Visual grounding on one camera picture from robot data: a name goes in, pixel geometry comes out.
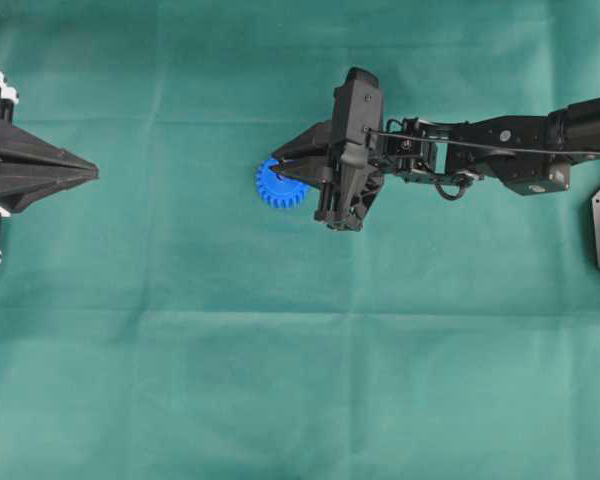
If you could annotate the blue small gear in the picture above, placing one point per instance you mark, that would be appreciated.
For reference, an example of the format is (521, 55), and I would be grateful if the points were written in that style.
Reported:
(277, 191)

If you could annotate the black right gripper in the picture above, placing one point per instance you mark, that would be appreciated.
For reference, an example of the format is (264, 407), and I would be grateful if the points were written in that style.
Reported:
(346, 179)

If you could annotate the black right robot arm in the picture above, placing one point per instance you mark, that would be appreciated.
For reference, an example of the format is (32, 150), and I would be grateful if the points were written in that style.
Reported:
(529, 155)

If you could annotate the green cloth mat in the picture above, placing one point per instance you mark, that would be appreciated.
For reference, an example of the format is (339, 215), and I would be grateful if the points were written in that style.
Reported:
(163, 322)

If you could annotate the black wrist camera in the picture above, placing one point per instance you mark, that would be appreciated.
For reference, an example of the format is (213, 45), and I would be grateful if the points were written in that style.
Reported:
(358, 110)

